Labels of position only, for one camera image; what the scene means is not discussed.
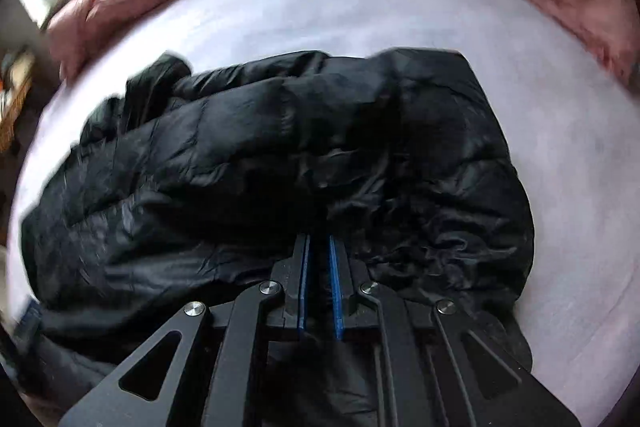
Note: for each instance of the black quilted down jacket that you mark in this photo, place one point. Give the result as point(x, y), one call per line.
point(190, 187)

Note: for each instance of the carved wooden side table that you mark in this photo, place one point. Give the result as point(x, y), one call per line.
point(17, 70)

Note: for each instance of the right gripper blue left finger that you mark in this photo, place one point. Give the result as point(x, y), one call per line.
point(198, 369)

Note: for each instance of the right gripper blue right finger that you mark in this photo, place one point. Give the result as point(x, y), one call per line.
point(433, 365)

